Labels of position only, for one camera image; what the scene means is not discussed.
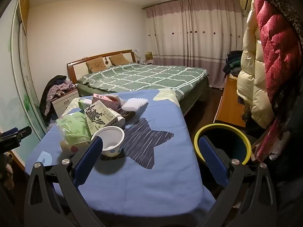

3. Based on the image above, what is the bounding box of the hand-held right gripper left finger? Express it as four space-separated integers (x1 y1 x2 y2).
22 136 105 227

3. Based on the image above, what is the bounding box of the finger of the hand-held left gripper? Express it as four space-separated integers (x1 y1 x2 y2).
0 126 32 156

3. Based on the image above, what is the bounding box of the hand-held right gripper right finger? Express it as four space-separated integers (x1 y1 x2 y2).
198 136 280 227

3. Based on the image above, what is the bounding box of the yellow rim bin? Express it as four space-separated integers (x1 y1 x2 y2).
194 124 251 166

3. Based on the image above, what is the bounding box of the green packet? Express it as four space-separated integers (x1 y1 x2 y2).
55 112 93 145

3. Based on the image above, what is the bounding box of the leaf print carton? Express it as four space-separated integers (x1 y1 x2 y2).
84 100 126 135

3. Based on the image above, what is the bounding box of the brown box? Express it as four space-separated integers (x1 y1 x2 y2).
117 109 136 121

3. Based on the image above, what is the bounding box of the pink box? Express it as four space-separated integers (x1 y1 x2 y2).
92 93 122 111

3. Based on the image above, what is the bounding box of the white foam net sleeve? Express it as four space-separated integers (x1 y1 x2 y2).
122 97 148 112

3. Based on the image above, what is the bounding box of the sliding door wardrobe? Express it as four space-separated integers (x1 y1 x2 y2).
0 0 49 168

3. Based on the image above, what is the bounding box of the wooden dresser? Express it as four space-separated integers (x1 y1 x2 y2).
214 74 248 128

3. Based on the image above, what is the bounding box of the blue star blanket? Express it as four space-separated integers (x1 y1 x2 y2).
25 88 217 212

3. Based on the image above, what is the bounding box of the white nightstand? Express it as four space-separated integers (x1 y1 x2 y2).
52 89 80 117

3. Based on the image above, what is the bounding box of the pink plastic bag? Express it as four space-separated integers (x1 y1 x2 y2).
254 118 294 162

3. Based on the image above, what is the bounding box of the cream puffer jacket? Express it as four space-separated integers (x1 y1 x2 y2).
237 5 276 129

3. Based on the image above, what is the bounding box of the dark clothes pile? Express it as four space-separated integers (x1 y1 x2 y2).
223 50 244 76

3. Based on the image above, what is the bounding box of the brown pillow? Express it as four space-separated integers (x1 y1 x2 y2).
86 57 108 73
109 53 130 66

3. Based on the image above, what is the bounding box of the green checked quilt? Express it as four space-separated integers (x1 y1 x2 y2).
78 63 207 100

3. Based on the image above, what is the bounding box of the pink and white curtain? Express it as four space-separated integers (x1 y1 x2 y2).
145 0 244 88

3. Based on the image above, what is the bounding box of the red puffer jacket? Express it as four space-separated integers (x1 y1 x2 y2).
254 0 302 114

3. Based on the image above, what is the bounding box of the air conditioner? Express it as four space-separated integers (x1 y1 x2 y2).
239 0 252 17

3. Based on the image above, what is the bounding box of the leopard print garment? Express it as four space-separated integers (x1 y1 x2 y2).
257 0 303 45

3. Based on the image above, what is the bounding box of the wooden bed frame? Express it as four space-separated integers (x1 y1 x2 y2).
67 50 136 84

